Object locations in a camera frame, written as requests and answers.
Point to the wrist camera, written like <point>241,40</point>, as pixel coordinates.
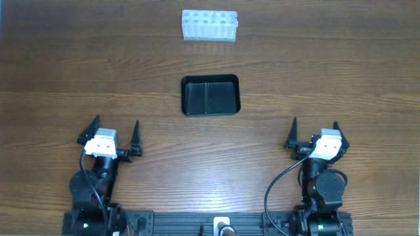
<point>101,144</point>
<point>326,144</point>

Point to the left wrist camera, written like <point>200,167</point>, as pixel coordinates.
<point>101,144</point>

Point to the black tray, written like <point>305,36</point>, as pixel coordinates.
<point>223,98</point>

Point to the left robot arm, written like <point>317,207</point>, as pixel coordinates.
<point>93,190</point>

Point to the white test tube rack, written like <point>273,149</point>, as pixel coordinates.
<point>210,32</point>

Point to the mounting rail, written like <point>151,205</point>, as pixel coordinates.
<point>183,224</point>

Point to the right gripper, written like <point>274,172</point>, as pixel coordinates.
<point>300,150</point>

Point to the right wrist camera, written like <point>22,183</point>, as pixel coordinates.
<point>326,144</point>

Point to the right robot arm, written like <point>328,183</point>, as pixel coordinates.
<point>325,187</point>

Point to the clear test tube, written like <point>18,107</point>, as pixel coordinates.
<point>187,100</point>
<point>206,98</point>

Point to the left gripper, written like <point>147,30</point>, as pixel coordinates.
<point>124,155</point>

